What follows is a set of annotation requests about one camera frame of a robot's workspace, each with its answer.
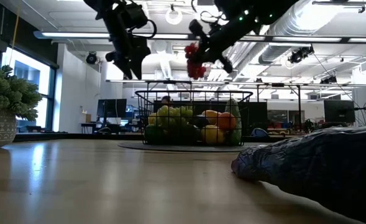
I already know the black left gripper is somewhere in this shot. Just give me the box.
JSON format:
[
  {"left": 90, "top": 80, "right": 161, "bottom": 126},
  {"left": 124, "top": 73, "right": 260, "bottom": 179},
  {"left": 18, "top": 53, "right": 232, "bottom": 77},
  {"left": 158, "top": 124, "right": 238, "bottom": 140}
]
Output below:
[{"left": 105, "top": 18, "right": 152, "bottom": 80}]

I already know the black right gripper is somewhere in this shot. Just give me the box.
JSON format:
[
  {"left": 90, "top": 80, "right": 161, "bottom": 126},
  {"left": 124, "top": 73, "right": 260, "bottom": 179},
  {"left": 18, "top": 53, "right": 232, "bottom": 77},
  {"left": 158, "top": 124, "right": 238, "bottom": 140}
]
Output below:
[{"left": 189, "top": 18, "right": 258, "bottom": 74}]

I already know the red grape bunch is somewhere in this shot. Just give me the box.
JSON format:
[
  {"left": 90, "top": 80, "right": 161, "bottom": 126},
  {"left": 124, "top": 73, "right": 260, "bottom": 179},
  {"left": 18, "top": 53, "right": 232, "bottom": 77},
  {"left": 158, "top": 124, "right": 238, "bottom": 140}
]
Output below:
[{"left": 184, "top": 42, "right": 208, "bottom": 80}]

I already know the tall bumpy green vegetable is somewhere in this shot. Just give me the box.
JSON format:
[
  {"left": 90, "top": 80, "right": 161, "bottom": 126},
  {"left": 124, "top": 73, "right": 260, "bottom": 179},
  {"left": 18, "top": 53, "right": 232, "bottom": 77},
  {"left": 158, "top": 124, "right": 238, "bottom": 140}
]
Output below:
[{"left": 224, "top": 98, "right": 242, "bottom": 146}]

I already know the yellow bell pepper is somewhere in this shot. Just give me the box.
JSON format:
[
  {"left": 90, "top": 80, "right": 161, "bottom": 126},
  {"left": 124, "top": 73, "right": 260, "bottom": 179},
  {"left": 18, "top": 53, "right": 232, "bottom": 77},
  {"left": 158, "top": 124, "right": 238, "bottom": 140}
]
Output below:
[{"left": 147, "top": 112, "right": 159, "bottom": 126}]

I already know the green grape bunch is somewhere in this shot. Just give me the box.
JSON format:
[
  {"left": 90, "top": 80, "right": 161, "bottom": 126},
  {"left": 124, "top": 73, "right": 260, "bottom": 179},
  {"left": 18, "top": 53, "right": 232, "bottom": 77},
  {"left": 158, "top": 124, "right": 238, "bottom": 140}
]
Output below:
[{"left": 156, "top": 105, "right": 194, "bottom": 128}]

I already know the small orange fruit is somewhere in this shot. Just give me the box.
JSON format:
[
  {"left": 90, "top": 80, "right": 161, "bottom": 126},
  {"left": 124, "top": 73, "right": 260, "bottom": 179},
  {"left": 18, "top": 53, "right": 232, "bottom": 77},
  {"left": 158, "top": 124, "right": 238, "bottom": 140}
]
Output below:
[{"left": 216, "top": 111, "right": 237, "bottom": 131}]

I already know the round green fruit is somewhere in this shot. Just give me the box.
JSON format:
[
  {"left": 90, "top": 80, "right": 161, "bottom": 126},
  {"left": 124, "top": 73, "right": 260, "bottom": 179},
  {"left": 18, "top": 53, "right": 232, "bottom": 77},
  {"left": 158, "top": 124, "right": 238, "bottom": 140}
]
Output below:
[{"left": 144, "top": 124, "right": 163, "bottom": 145}]

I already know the black ceiling spot lamp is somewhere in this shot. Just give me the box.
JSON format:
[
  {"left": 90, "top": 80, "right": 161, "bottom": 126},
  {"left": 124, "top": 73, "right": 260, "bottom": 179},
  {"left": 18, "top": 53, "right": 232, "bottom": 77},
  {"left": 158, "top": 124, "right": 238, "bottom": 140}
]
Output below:
[
  {"left": 288, "top": 45, "right": 315, "bottom": 65},
  {"left": 320, "top": 74, "right": 338, "bottom": 85},
  {"left": 85, "top": 51, "right": 98, "bottom": 65}
]

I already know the black computer monitor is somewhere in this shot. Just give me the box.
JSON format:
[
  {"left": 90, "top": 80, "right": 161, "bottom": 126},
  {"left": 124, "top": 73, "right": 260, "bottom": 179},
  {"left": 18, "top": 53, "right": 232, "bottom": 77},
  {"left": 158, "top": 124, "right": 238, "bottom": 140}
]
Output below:
[
  {"left": 96, "top": 98, "right": 128, "bottom": 119},
  {"left": 323, "top": 99, "right": 356, "bottom": 124}
]

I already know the long ceiling light strip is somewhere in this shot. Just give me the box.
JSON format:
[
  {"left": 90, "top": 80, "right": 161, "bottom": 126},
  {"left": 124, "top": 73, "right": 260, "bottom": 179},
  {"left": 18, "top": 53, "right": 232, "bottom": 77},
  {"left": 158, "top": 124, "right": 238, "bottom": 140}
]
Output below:
[{"left": 33, "top": 30, "right": 366, "bottom": 44}]

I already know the round grey woven placemat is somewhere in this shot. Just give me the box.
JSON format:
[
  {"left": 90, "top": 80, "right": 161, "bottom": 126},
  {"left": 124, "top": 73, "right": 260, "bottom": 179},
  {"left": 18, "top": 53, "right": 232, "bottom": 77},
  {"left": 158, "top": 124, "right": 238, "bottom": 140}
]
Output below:
[{"left": 117, "top": 140, "right": 272, "bottom": 153}]

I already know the window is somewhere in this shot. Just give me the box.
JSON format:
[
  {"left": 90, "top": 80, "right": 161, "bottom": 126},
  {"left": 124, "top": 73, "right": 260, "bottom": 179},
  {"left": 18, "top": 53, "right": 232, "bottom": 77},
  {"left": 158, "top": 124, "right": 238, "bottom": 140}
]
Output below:
[{"left": 1, "top": 46, "right": 57, "bottom": 132}]

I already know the blue chair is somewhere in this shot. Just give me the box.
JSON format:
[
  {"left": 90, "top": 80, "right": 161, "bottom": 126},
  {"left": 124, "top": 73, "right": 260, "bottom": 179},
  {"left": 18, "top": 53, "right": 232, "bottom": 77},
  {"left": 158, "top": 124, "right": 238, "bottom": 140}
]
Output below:
[{"left": 251, "top": 127, "right": 269, "bottom": 138}]

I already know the succulent in patterned pot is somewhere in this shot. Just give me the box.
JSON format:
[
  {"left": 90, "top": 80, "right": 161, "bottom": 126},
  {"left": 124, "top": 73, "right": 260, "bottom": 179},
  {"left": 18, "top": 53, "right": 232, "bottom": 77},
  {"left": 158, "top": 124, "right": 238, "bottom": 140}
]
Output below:
[{"left": 0, "top": 60, "right": 43, "bottom": 150}]

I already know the black ceiling track fixture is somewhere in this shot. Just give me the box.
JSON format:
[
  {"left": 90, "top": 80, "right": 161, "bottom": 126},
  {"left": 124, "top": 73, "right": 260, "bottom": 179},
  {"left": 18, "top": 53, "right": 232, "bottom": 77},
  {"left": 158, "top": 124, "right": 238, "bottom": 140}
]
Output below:
[{"left": 312, "top": 0, "right": 366, "bottom": 14}]

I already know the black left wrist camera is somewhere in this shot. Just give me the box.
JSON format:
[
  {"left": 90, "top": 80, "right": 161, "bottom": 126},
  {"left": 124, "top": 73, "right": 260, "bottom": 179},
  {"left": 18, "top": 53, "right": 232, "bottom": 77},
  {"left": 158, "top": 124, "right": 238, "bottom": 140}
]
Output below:
[{"left": 119, "top": 2, "right": 149, "bottom": 30}]

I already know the white ring ceiling light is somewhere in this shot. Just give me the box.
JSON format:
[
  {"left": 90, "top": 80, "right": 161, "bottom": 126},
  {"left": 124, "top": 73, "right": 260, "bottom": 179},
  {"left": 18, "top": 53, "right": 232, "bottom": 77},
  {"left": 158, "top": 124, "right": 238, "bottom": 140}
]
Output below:
[{"left": 165, "top": 7, "right": 183, "bottom": 26}]

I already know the black wire basket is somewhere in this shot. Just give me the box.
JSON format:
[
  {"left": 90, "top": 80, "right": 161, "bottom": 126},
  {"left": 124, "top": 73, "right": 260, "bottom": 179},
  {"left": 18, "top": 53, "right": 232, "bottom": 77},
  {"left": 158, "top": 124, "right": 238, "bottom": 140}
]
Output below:
[{"left": 134, "top": 89, "right": 254, "bottom": 146}]

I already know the silver ventilation duct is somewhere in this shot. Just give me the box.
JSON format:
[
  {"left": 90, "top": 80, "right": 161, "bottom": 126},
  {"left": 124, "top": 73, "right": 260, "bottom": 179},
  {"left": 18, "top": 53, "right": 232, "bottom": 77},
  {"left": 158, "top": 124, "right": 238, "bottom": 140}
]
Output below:
[{"left": 257, "top": 0, "right": 317, "bottom": 65}]

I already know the black background metal frame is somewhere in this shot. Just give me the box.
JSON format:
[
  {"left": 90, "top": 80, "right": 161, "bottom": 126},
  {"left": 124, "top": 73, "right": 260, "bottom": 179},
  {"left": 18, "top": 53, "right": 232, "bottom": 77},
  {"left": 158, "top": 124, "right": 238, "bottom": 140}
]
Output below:
[{"left": 145, "top": 80, "right": 302, "bottom": 127}]

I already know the black table edge rail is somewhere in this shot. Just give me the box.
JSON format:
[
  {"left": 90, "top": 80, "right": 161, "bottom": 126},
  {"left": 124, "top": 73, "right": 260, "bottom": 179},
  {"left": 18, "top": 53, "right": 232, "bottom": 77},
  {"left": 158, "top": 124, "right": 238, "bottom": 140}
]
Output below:
[{"left": 13, "top": 133, "right": 285, "bottom": 143}]

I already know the yellow hanging strap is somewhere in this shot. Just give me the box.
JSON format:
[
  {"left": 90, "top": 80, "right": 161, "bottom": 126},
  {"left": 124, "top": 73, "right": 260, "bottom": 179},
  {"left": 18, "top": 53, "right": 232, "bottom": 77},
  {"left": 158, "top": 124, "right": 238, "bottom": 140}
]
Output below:
[{"left": 11, "top": 0, "right": 22, "bottom": 50}]

